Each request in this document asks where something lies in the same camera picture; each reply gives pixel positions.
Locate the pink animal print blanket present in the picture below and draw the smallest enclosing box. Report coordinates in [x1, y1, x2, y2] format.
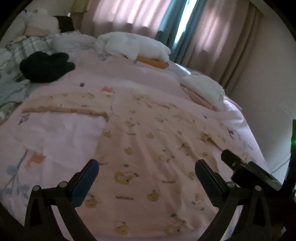
[0, 50, 269, 241]

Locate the pink curtain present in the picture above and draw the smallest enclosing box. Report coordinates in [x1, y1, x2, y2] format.
[81, 0, 173, 39]
[180, 0, 264, 93]

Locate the grey wall cable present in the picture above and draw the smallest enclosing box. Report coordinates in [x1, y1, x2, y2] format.
[271, 159, 290, 174]

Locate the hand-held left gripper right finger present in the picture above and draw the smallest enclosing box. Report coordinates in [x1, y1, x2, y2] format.
[195, 159, 272, 241]

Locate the white and pink pillow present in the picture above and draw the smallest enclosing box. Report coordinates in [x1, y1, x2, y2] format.
[180, 74, 226, 109]

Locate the cream bear print baby garment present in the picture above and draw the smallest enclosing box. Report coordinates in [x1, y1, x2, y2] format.
[22, 89, 234, 237]

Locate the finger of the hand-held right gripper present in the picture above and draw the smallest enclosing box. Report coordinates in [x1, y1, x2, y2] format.
[221, 149, 245, 172]

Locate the white plush toy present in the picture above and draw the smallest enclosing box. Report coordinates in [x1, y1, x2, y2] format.
[23, 8, 61, 36]

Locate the pink folded cloth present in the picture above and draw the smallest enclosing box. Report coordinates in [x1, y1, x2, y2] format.
[181, 85, 214, 109]

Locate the plaid bedding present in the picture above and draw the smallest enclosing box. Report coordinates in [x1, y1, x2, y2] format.
[0, 32, 60, 116]

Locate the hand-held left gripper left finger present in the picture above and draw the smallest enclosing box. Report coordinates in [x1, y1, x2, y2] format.
[23, 159, 100, 241]

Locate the teal curtain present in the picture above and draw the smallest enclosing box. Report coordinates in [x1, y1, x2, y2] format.
[155, 0, 206, 66]

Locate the orange folded cloth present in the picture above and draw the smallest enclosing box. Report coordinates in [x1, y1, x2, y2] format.
[136, 56, 170, 69]

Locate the black cloth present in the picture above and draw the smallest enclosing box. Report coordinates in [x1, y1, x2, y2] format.
[19, 51, 76, 83]

